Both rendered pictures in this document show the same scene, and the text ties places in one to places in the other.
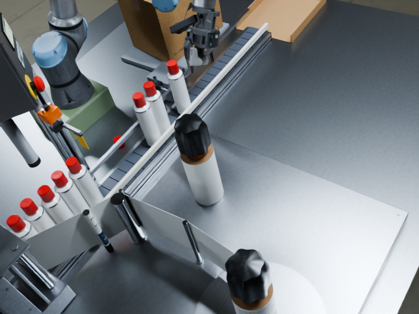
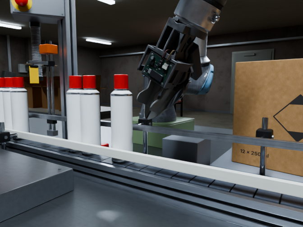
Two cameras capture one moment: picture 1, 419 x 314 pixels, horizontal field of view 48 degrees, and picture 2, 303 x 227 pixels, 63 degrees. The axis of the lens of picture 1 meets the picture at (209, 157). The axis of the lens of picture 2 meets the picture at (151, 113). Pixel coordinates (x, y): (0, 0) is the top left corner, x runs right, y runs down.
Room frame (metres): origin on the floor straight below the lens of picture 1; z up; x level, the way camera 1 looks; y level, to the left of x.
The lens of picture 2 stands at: (1.14, -0.55, 1.06)
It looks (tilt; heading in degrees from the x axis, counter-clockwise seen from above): 7 degrees down; 77
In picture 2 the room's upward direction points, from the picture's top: straight up
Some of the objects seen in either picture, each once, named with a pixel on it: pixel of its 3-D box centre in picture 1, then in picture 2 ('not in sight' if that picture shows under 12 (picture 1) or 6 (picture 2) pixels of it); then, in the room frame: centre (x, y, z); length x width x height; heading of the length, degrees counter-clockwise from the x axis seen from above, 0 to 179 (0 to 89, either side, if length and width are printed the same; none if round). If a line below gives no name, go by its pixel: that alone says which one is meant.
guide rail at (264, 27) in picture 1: (184, 114); (101, 150); (1.15, 0.05, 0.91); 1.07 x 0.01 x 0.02; 134
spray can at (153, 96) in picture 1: (156, 108); (90, 114); (1.13, 0.12, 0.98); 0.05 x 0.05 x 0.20
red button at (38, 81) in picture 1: (37, 84); (21, 0); (0.92, 0.34, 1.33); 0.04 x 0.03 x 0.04; 9
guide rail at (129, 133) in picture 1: (163, 97); (121, 125); (1.20, 0.10, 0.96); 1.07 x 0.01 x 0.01; 134
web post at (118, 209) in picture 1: (128, 218); not in sight; (0.74, 0.25, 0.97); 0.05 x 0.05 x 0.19
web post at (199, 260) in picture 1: (192, 242); not in sight; (0.62, 0.09, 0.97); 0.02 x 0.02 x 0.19
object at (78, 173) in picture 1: (85, 184); (20, 108); (0.89, 0.36, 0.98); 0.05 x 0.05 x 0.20
